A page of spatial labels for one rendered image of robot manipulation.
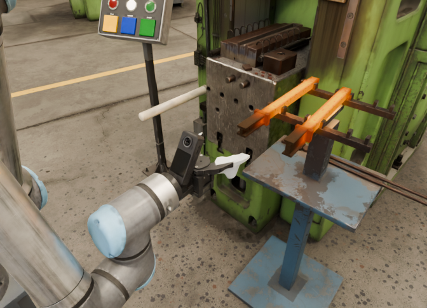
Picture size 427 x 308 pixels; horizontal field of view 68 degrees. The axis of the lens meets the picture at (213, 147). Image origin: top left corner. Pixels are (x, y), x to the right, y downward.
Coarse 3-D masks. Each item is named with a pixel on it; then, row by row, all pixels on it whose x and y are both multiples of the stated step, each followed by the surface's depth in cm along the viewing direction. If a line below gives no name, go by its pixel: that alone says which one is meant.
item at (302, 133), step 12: (336, 96) 97; (348, 96) 101; (324, 108) 91; (336, 108) 94; (312, 120) 85; (300, 132) 79; (312, 132) 80; (288, 144) 76; (300, 144) 81; (288, 156) 78
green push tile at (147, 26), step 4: (144, 20) 146; (148, 20) 145; (152, 20) 144; (140, 24) 146; (144, 24) 146; (148, 24) 145; (152, 24) 144; (140, 28) 146; (144, 28) 146; (148, 28) 145; (152, 28) 145; (140, 32) 147; (144, 32) 146; (148, 32) 145; (152, 32) 145; (148, 36) 147; (152, 36) 145
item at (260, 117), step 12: (300, 84) 103; (312, 84) 105; (288, 96) 97; (300, 96) 100; (264, 108) 91; (276, 108) 91; (252, 120) 85; (264, 120) 88; (240, 132) 83; (252, 132) 85
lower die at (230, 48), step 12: (276, 24) 160; (288, 24) 153; (300, 24) 153; (240, 36) 144; (252, 36) 141; (300, 36) 147; (228, 48) 137; (240, 48) 132; (252, 48) 128; (264, 48) 130; (276, 48) 137; (240, 60) 135; (252, 60) 131
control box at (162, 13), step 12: (108, 0) 151; (120, 0) 149; (144, 0) 145; (156, 0) 144; (168, 0) 145; (108, 12) 151; (120, 12) 150; (132, 12) 148; (144, 12) 146; (156, 12) 144; (168, 12) 148; (120, 24) 150; (156, 24) 145; (168, 24) 150; (108, 36) 155; (120, 36) 151; (132, 36) 149; (144, 36) 147; (156, 36) 145
